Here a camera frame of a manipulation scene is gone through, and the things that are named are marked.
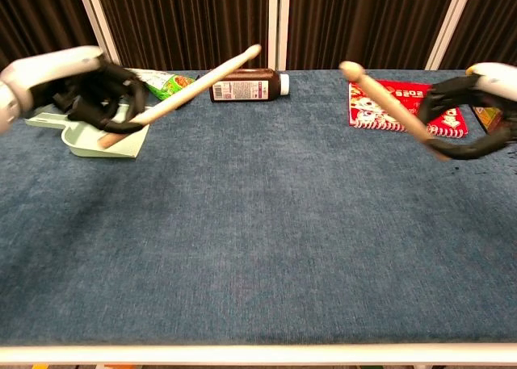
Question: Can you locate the robot left five-finger hand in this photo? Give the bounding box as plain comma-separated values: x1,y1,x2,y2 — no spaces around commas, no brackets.
3,45,149,135

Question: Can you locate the robot right five-finger hand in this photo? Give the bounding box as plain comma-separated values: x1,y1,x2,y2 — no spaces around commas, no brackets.
415,61,517,161

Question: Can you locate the wooden drumstick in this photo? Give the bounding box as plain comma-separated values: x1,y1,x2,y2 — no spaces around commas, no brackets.
338,61,452,161
97,44,263,148

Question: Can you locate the yellow label tea bottle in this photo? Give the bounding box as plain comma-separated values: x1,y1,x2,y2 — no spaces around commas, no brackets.
472,105,504,135

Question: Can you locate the dark pleated partition panel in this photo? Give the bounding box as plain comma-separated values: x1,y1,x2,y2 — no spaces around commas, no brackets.
439,0,517,70
286,0,460,71
0,0,88,69
95,0,270,71

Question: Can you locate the mint green plastic dustpan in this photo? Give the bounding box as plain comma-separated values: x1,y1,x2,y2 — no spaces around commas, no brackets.
24,102,150,159

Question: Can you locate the green white snack bag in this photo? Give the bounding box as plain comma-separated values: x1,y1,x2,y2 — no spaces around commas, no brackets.
124,68,198,102

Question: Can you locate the red cartoon pouch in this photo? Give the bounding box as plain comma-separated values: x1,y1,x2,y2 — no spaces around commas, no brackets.
347,79,469,138

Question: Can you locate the brown bottle white cap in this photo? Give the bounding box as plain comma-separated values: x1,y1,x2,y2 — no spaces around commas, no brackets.
208,68,291,103

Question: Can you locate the blue felt table mat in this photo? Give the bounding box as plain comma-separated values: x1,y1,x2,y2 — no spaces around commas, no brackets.
0,69,517,346

